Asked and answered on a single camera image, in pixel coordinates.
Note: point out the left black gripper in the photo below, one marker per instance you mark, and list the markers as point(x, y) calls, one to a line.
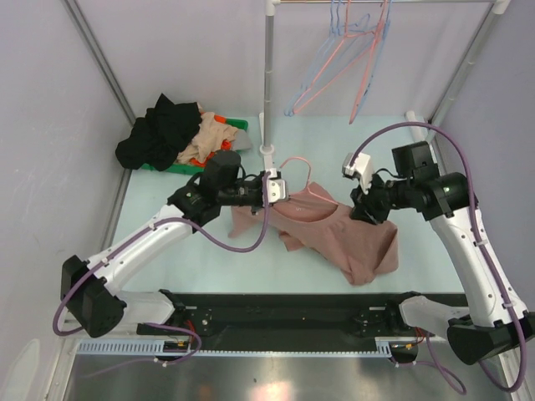
point(254, 209)

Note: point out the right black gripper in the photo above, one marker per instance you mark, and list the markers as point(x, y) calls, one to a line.
point(364, 209)

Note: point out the pink hanger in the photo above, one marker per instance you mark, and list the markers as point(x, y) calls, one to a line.
point(334, 67)
point(307, 188)
point(368, 75)

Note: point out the pink t shirt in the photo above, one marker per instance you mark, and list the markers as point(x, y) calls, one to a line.
point(361, 251)

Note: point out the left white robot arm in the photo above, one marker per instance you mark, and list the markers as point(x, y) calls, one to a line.
point(92, 294)

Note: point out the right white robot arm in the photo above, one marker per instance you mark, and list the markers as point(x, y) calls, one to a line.
point(491, 321)

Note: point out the blue hanger left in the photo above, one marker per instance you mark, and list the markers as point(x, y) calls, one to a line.
point(326, 54)

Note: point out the blue hanger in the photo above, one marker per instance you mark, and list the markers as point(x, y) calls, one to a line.
point(326, 54)
point(372, 67)

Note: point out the blue hanger right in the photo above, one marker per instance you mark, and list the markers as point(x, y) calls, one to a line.
point(372, 67)

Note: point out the grey garment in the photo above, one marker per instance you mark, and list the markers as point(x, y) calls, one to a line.
point(241, 142)

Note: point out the orange garment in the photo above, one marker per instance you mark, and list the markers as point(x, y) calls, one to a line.
point(221, 146)

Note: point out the green plastic bin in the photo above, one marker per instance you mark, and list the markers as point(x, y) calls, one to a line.
point(215, 133)

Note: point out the beige garment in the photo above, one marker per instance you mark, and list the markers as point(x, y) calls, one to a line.
point(209, 142)

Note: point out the black garment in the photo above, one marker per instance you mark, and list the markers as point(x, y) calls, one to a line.
point(157, 138)

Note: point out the white clothes rack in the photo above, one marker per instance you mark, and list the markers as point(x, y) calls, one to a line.
point(267, 149)

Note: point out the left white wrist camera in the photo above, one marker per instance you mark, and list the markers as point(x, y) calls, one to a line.
point(275, 188)

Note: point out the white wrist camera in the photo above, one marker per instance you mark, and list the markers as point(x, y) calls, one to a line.
point(275, 188)
point(359, 168)

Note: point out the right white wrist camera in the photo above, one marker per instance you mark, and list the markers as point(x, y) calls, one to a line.
point(359, 168)

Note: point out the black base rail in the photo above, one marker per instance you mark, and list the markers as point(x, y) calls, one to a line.
point(288, 323)

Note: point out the white cable duct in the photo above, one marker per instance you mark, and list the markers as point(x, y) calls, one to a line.
point(171, 349)

